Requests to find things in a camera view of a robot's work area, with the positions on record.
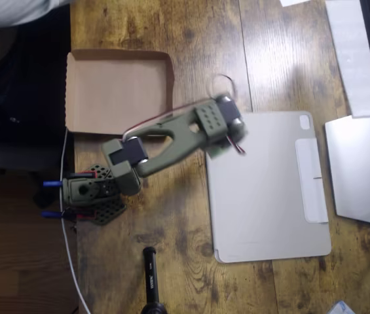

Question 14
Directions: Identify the tablet in beige cover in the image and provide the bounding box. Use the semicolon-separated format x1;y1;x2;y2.
205;110;332;264

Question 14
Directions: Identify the light blue packet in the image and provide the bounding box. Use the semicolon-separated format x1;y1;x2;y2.
327;300;358;314

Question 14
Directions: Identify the red black servo wire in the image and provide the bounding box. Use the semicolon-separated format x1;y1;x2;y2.
226;134;248;156
212;73;238;99

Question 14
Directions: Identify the white foam sheet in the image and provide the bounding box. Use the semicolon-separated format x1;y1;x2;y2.
324;0;370;119

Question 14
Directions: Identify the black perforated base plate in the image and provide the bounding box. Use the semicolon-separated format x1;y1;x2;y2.
73;162;127;226

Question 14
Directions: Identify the silver monitor stand base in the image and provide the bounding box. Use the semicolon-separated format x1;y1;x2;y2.
324;114;370;228

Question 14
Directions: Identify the black cylindrical camera mount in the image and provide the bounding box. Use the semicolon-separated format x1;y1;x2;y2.
141;247;169;314

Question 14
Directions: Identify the white cable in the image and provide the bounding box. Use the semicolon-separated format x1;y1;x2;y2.
59;129;91;314

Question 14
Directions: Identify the cardboard tray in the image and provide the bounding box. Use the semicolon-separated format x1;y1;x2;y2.
65;48;176;137

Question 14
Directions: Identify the person in grey shirt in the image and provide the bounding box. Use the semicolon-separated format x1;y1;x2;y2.
0;0;71;32

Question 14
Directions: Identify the white paper sheet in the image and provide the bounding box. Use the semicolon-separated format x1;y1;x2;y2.
279;0;313;7

